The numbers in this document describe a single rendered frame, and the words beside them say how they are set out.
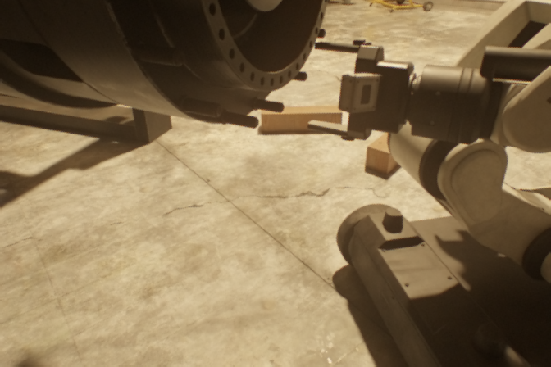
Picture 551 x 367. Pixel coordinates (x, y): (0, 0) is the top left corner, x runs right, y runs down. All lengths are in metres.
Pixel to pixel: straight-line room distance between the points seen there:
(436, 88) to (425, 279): 0.56
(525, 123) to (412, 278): 0.56
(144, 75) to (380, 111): 0.28
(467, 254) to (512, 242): 0.20
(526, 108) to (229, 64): 0.31
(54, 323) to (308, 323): 0.63
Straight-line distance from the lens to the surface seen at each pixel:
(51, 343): 1.19
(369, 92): 0.49
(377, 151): 1.68
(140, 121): 1.99
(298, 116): 2.00
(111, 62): 0.48
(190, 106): 0.50
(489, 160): 0.70
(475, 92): 0.50
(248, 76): 0.52
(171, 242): 1.36
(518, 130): 0.49
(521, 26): 0.83
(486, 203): 0.74
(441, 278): 0.98
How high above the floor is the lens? 0.84
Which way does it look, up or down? 28 degrees down
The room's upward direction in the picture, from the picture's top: 1 degrees counter-clockwise
